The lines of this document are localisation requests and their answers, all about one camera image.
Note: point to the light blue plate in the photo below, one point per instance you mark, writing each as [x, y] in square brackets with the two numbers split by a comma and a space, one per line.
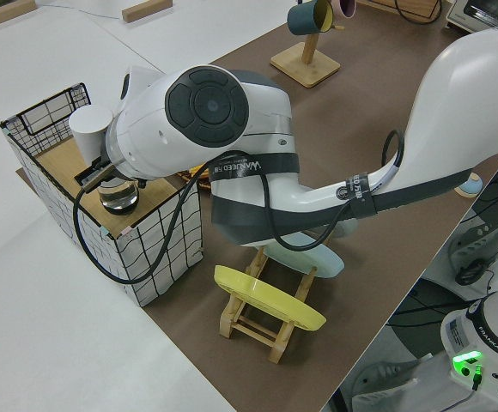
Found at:
[317, 262]

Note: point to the pink mug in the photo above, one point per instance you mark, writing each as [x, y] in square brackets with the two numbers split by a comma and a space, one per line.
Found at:
[347, 6]

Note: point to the wooden mug tree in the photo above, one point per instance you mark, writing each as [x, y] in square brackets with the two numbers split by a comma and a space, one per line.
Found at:
[307, 66]

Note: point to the brown table mat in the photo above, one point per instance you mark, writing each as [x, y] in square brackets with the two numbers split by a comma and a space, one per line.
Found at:
[360, 129]

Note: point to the dark blue mug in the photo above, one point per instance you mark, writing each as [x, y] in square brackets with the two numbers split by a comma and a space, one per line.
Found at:
[302, 17]

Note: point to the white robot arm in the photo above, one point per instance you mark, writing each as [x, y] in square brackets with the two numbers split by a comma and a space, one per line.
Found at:
[266, 107]

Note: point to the wooden plate rack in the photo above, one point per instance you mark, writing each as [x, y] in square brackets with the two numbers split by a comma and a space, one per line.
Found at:
[253, 330]

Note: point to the yellow plate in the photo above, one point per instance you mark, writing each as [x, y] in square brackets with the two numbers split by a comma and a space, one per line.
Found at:
[270, 300]

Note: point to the white toaster oven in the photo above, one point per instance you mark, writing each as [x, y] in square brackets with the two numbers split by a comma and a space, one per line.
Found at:
[481, 13]

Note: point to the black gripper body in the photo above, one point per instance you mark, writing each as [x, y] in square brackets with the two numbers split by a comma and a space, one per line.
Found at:
[86, 171]

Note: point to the wooden block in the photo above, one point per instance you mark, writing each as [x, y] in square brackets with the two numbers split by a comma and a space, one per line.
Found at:
[146, 10]
[4, 13]

